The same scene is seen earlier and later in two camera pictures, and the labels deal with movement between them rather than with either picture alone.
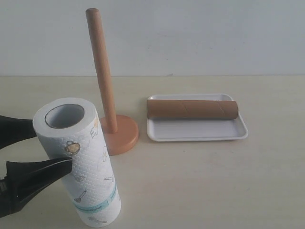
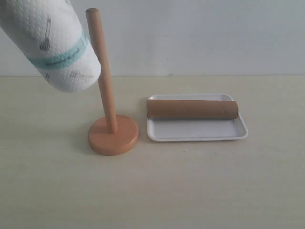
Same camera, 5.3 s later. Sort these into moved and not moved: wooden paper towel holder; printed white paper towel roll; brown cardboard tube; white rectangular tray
Moved: printed white paper towel roll
Not moved: brown cardboard tube; wooden paper towel holder; white rectangular tray
